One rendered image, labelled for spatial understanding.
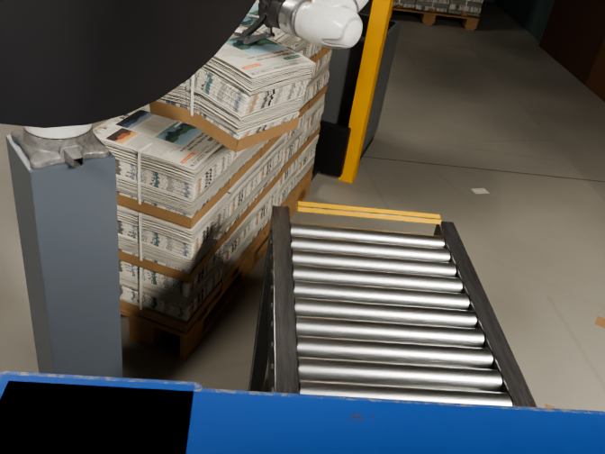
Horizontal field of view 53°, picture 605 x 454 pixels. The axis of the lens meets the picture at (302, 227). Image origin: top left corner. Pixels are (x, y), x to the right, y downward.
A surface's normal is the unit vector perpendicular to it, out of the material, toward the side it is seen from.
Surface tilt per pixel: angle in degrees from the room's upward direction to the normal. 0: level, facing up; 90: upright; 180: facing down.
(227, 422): 0
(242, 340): 0
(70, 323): 90
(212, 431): 0
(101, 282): 90
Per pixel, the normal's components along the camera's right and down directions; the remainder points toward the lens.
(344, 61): -0.33, 0.48
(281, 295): 0.14, -0.83
